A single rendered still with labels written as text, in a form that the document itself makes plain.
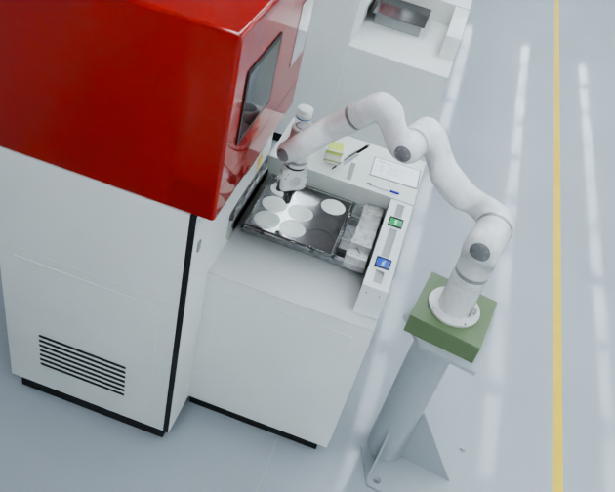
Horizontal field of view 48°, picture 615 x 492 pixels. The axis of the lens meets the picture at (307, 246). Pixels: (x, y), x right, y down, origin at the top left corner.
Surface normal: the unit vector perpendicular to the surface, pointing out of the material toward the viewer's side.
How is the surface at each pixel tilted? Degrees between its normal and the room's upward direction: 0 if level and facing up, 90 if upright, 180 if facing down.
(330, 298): 0
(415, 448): 90
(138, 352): 90
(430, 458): 90
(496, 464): 0
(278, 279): 0
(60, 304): 90
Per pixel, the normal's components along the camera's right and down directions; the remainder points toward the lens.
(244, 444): 0.21, -0.74
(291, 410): -0.27, 0.58
